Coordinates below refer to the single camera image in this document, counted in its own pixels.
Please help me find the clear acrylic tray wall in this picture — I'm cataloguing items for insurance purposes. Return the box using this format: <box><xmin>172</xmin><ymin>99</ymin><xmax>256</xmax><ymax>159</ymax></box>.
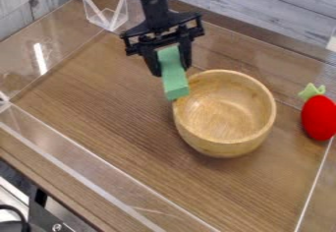
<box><xmin>0</xmin><ymin>92</ymin><xmax>218</xmax><ymax>232</ymax></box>

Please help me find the red plush strawberry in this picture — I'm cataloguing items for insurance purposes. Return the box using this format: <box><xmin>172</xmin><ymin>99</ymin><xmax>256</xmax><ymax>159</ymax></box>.
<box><xmin>297</xmin><ymin>83</ymin><xmax>336</xmax><ymax>141</ymax></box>

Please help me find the clear acrylic corner bracket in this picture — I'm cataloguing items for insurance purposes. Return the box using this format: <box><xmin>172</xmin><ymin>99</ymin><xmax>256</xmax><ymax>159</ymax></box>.
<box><xmin>82</xmin><ymin>0</ymin><xmax>128</xmax><ymax>31</ymax></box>

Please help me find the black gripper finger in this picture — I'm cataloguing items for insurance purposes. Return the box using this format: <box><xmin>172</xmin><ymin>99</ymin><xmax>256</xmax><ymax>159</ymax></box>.
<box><xmin>140</xmin><ymin>45</ymin><xmax>161</xmax><ymax>77</ymax></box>
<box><xmin>177</xmin><ymin>29</ymin><xmax>192</xmax><ymax>70</ymax></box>

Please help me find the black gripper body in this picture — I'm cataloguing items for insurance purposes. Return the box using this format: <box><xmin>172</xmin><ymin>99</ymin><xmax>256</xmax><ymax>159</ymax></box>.
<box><xmin>121</xmin><ymin>0</ymin><xmax>204</xmax><ymax>55</ymax></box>

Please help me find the black cable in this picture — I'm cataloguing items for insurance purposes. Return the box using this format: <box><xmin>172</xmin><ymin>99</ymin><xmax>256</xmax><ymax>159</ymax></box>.
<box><xmin>0</xmin><ymin>203</ymin><xmax>32</xmax><ymax>232</ymax></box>

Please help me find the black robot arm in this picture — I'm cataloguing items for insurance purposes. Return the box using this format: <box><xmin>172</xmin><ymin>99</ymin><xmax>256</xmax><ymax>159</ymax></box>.
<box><xmin>121</xmin><ymin>0</ymin><xmax>205</xmax><ymax>77</ymax></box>

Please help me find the light wooden bowl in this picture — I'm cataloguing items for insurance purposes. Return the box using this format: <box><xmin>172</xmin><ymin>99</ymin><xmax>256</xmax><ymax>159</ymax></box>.
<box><xmin>173</xmin><ymin>70</ymin><xmax>277</xmax><ymax>158</ymax></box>

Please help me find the green rectangular block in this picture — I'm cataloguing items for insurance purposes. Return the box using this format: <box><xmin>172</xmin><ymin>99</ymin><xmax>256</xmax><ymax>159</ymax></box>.
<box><xmin>157</xmin><ymin>45</ymin><xmax>189</xmax><ymax>100</ymax></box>

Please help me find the black metal table clamp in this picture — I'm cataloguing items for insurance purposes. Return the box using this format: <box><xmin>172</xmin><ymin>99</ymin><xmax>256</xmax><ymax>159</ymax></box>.
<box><xmin>28</xmin><ymin>189</ymin><xmax>76</xmax><ymax>232</ymax></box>

